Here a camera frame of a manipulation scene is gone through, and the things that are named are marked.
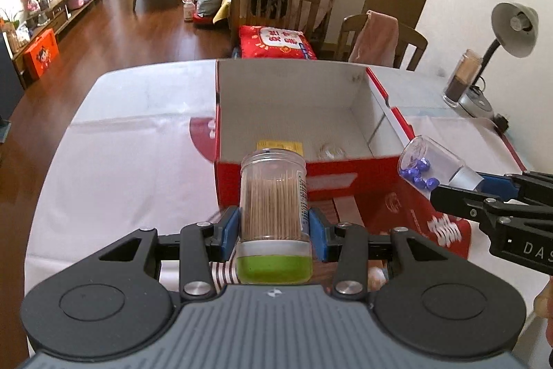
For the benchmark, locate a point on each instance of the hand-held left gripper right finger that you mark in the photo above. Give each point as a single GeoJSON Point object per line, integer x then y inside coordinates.
{"type": "Point", "coordinates": [317, 239]}

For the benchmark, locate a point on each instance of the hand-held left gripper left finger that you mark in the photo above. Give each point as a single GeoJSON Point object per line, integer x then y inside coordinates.
{"type": "Point", "coordinates": [231, 233]}

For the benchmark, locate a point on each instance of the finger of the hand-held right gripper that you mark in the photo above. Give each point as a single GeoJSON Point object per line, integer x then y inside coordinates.
{"type": "Point", "coordinates": [453, 198]}
{"type": "Point", "coordinates": [497, 182]}

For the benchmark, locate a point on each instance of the glass bottle with blue beads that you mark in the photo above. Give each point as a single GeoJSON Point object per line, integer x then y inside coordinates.
{"type": "Point", "coordinates": [425, 155]}

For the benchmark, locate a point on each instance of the toothpick jar with green lid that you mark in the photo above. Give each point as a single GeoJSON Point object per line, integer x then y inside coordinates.
{"type": "Point", "coordinates": [272, 200]}

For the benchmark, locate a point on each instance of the red cardboard box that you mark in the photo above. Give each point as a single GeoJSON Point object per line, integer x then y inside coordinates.
{"type": "Point", "coordinates": [302, 101]}

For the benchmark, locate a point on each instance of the person's right hand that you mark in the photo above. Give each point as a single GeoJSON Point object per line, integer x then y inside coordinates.
{"type": "Point", "coordinates": [545, 308]}

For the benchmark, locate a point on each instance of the black power plug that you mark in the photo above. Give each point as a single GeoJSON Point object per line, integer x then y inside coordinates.
{"type": "Point", "coordinates": [501, 122]}

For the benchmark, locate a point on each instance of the small clear glass item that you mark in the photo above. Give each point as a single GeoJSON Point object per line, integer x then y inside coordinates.
{"type": "Point", "coordinates": [332, 152]}

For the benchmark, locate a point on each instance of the yellow flat packet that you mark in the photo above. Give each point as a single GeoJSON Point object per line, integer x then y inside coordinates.
{"type": "Point", "coordinates": [280, 147]}

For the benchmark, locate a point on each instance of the clear container of sticks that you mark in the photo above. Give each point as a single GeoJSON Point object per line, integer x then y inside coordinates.
{"type": "Point", "coordinates": [463, 75]}

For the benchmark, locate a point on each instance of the white printed tablecloth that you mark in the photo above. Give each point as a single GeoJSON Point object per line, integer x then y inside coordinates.
{"type": "Point", "coordinates": [129, 161]}

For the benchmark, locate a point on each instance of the grey desk lamp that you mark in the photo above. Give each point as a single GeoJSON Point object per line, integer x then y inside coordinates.
{"type": "Point", "coordinates": [516, 27]}

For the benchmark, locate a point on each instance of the wooden dining chair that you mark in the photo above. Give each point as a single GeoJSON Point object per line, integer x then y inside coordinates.
{"type": "Point", "coordinates": [410, 44]}

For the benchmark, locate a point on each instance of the pink cloth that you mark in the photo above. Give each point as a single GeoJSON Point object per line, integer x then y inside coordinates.
{"type": "Point", "coordinates": [373, 36]}

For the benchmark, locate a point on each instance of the red printed cushion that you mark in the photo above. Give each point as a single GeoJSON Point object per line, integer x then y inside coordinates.
{"type": "Point", "coordinates": [276, 42]}

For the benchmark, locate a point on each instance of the plastic jar with pink label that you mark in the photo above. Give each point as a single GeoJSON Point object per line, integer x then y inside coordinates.
{"type": "Point", "coordinates": [189, 11]}

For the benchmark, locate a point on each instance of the orange gift box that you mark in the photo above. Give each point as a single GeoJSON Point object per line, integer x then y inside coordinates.
{"type": "Point", "coordinates": [41, 53]}

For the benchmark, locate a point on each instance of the wooden tv cabinet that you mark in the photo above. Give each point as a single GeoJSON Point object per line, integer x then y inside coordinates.
{"type": "Point", "coordinates": [56, 12]}

